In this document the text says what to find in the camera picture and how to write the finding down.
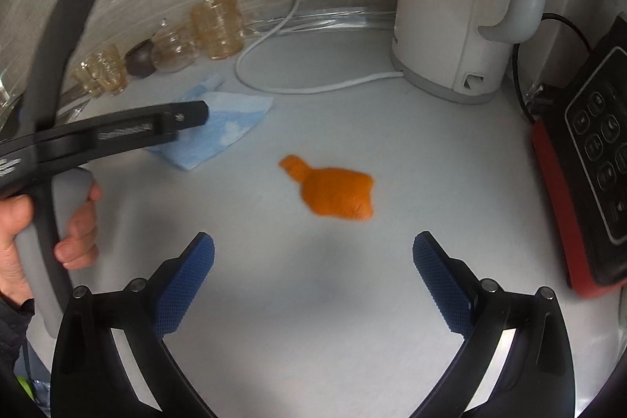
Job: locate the flat orange peel piece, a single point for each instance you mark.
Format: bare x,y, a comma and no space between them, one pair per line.
341,193

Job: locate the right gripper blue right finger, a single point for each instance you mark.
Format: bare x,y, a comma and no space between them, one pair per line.
448,281

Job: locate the wok with glass lid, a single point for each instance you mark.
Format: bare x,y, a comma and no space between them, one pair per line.
10,96

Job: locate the amber glass cup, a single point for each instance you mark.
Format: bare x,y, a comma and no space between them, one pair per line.
111,73
85,73

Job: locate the dark brown clay pot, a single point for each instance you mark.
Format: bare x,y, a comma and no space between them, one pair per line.
138,60

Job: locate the stacked amber glass cups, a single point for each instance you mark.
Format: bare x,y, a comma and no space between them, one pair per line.
219,27

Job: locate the glass teapot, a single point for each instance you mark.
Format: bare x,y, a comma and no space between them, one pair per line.
174,47

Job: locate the person's left hand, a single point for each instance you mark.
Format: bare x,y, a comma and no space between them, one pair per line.
75,252

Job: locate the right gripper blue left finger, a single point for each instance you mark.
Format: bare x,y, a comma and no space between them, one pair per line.
177,281

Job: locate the red black blender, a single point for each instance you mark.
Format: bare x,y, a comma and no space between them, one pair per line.
580,144

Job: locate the blue cleaning cloth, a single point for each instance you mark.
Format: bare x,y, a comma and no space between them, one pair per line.
231,116

